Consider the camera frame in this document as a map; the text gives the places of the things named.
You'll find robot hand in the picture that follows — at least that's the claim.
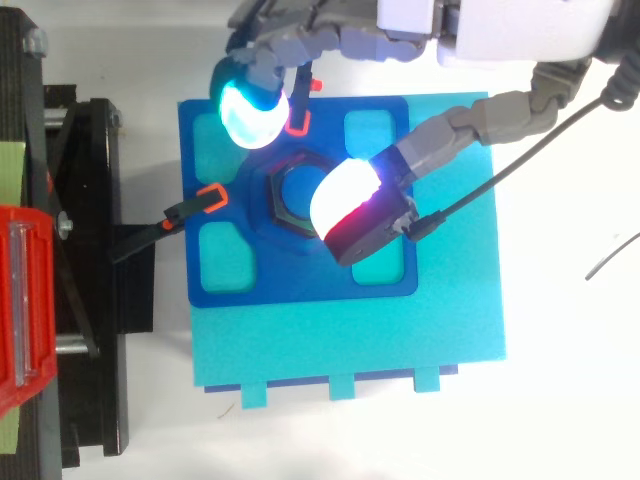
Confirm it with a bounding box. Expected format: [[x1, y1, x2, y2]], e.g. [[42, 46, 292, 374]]
[[209, 0, 617, 269]]

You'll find large black hex nut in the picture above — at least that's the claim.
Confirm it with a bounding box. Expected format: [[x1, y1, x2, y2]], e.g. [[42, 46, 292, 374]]
[[267, 148, 341, 242]]

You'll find blue plate with square hollows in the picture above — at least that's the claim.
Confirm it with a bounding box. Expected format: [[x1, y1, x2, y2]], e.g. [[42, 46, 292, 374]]
[[178, 95, 420, 309]]

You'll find large turquoise plate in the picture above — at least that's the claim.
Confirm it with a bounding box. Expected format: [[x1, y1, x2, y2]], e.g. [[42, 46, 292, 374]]
[[189, 91, 507, 410]]

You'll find small black-and-orange clip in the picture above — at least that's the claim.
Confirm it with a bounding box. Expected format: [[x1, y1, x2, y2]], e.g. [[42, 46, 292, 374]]
[[108, 183, 230, 265], [283, 58, 324, 138]]

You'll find black stand with green tape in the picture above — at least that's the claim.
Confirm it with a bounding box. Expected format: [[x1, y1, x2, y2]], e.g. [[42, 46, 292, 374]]
[[0, 0, 157, 480]]

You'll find red bin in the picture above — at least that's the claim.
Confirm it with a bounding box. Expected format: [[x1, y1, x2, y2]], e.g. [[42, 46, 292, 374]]
[[0, 203, 58, 425]]

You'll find black coiled cable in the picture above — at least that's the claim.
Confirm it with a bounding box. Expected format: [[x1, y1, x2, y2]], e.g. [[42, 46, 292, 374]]
[[602, 47, 640, 109]]

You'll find thin black cable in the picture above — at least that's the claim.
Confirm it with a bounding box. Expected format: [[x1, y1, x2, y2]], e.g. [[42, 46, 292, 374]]
[[408, 95, 604, 243], [584, 233, 640, 282]]

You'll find blue bolt post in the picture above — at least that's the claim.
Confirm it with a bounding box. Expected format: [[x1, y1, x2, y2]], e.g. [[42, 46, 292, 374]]
[[279, 167, 326, 221]]

